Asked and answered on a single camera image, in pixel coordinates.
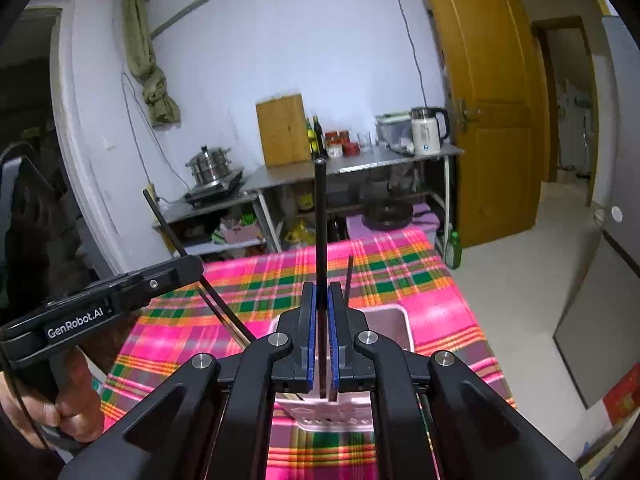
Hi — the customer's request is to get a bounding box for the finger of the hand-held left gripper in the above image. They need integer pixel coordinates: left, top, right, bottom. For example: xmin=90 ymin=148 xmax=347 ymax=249
xmin=111 ymin=255 xmax=204 ymax=317
xmin=107 ymin=265 xmax=174 ymax=287

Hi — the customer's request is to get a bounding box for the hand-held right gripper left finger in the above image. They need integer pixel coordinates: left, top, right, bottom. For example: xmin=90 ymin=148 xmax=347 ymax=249
xmin=57 ymin=281 xmax=317 ymax=480

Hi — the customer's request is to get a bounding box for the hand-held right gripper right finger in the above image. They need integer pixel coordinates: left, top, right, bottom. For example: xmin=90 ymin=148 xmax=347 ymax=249
xmin=327 ymin=282 xmax=583 ymax=480

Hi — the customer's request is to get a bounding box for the black chopstick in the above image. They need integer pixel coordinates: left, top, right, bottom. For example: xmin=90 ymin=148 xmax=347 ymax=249
xmin=341 ymin=255 xmax=355 ymax=306
xmin=196 ymin=286 xmax=249 ymax=351
xmin=314 ymin=158 xmax=329 ymax=401
xmin=142 ymin=189 xmax=257 ymax=347

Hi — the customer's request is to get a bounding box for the pink plastic utensil holder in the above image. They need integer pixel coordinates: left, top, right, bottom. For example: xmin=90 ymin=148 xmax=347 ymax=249
xmin=270 ymin=302 xmax=416 ymax=433

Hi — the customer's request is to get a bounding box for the person's left forearm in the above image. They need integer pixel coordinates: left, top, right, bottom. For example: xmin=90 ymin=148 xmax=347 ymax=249
xmin=0 ymin=422 xmax=68 ymax=480

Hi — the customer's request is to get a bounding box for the person's left hand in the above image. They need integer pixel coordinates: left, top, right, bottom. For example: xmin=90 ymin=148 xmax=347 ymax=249
xmin=0 ymin=345 xmax=106 ymax=445

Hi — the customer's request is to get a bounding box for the low metal kitchen table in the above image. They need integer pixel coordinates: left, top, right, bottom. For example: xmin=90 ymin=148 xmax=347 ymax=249
xmin=152 ymin=190 xmax=282 ymax=262

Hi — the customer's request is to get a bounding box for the black induction cooker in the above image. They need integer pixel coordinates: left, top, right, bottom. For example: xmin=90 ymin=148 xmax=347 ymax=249
xmin=184 ymin=170 xmax=251 ymax=209

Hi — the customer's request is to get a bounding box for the yellow plastic bag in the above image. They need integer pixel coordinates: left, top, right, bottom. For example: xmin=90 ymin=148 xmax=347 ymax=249
xmin=285 ymin=220 xmax=317 ymax=249

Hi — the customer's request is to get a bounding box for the pink plaid tablecloth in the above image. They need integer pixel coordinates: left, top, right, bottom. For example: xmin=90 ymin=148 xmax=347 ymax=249
xmin=100 ymin=227 xmax=517 ymax=480

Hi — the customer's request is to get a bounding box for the stainless steel pot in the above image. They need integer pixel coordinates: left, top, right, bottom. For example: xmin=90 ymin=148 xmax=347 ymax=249
xmin=186 ymin=145 xmax=234 ymax=186

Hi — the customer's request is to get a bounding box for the black wok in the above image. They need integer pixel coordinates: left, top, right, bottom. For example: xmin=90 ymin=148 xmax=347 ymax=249
xmin=361 ymin=200 xmax=414 ymax=231

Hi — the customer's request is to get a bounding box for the green plastic bottle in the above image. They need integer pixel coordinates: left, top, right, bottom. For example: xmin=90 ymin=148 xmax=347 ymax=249
xmin=445 ymin=230 xmax=464 ymax=269

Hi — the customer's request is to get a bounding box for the wooden cutting board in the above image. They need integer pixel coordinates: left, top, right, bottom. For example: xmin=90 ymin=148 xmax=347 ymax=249
xmin=256 ymin=94 xmax=314 ymax=169

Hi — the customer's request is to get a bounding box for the tall metal kitchen table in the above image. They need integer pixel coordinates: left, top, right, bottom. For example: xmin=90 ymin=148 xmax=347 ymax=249
xmin=247 ymin=142 xmax=466 ymax=257

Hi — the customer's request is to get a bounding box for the green knotted curtain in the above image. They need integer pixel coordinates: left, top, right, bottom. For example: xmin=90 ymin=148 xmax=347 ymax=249
xmin=122 ymin=0 xmax=182 ymax=129

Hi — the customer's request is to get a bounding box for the white electric kettle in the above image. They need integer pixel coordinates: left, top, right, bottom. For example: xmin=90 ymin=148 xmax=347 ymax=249
xmin=410 ymin=106 xmax=450 ymax=155

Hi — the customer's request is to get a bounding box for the yellow wooden door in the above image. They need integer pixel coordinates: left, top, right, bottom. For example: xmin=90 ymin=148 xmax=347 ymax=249
xmin=415 ymin=0 xmax=551 ymax=251

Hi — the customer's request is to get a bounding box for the thin white wall wire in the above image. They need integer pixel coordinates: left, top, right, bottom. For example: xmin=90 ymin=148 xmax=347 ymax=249
xmin=121 ymin=72 xmax=194 ymax=196

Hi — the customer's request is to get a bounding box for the white door frame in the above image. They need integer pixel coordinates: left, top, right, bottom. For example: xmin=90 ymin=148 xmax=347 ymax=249
xmin=47 ymin=0 xmax=127 ymax=276

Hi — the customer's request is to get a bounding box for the brown door frame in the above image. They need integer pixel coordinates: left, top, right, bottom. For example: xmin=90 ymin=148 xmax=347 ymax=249
xmin=529 ymin=16 xmax=602 ymax=207

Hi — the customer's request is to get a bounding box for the black power cable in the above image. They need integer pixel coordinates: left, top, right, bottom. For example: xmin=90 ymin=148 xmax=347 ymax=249
xmin=382 ymin=0 xmax=429 ymax=109

